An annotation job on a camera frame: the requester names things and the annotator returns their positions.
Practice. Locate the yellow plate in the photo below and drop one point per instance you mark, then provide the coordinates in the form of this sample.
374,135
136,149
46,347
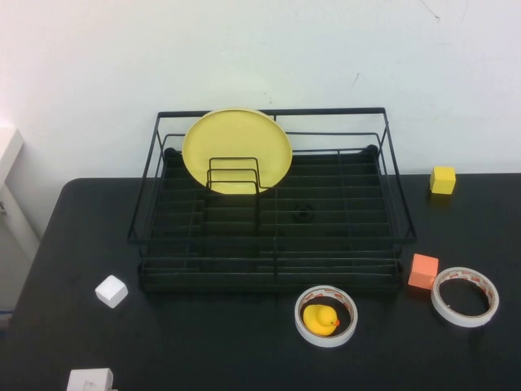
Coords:
236,138

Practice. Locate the black plastic drip tray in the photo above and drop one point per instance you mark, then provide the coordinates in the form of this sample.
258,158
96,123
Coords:
244,287

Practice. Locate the yellow rubber duck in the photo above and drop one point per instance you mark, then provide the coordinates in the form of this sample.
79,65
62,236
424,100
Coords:
319,322

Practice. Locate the white tape roll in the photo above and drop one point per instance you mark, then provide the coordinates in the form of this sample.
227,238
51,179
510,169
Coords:
464,319
325,341

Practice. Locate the white rounded cube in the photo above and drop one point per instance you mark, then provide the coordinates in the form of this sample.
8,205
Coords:
110,291

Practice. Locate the orange cube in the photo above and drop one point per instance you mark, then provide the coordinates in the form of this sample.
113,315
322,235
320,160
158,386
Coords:
421,273

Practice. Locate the yellow cube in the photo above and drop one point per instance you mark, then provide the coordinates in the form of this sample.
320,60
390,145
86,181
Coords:
443,181

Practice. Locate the white cabinet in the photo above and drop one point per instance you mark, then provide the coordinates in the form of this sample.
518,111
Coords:
10,163

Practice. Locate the white box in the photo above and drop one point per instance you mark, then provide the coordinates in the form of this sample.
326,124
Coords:
87,380

